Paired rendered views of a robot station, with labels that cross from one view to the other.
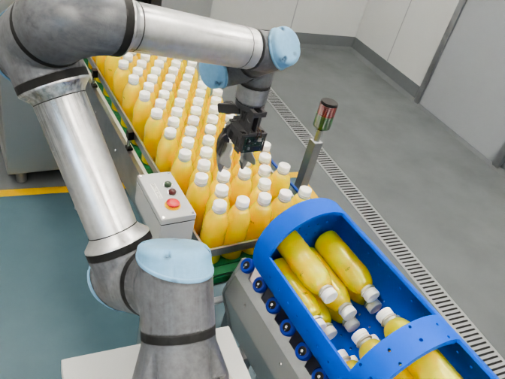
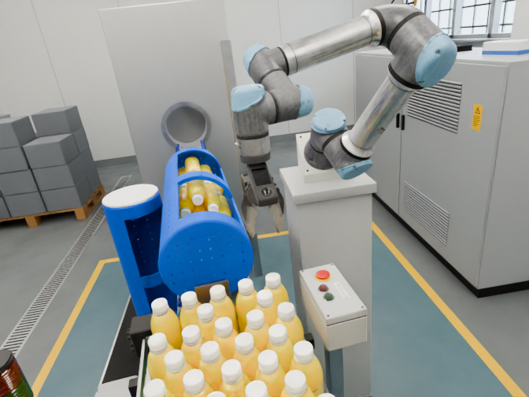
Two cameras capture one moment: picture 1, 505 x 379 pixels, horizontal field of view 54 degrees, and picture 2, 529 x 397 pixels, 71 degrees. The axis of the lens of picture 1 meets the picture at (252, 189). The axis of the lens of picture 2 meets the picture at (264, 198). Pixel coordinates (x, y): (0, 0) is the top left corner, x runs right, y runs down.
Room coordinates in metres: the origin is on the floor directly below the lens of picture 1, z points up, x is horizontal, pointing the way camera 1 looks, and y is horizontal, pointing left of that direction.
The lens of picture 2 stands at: (1.80, 0.46, 1.69)
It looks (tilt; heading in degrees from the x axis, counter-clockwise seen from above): 23 degrees down; 208
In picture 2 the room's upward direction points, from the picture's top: 7 degrees counter-clockwise
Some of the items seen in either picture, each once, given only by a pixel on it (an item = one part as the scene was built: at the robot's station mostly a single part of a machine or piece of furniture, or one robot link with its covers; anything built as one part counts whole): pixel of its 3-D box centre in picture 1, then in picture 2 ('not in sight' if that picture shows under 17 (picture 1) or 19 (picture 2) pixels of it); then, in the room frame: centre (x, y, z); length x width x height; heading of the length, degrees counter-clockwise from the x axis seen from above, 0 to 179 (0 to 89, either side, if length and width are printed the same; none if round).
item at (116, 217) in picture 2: not in sight; (150, 268); (0.55, -0.97, 0.59); 0.28 x 0.28 x 0.88
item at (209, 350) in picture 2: not in sight; (210, 352); (1.35, 0.05, 1.10); 0.04 x 0.04 x 0.02
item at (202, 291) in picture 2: not in sight; (214, 299); (1.09, -0.13, 0.99); 0.10 x 0.02 x 0.12; 128
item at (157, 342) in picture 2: (283, 168); (157, 343); (1.37, -0.08, 1.10); 0.04 x 0.04 x 0.02
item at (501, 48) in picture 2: not in sight; (508, 48); (-0.77, 0.74, 1.48); 0.24 x 0.12 x 0.08; 40
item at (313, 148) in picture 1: (279, 248); not in sight; (1.61, -0.18, 0.55); 0.04 x 0.04 x 1.10; 38
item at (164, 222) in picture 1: (164, 207); (331, 303); (1.08, 0.23, 1.05); 0.20 x 0.10 x 0.10; 38
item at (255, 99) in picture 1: (253, 92); (253, 146); (1.07, 0.06, 1.46); 0.08 x 0.08 x 0.05
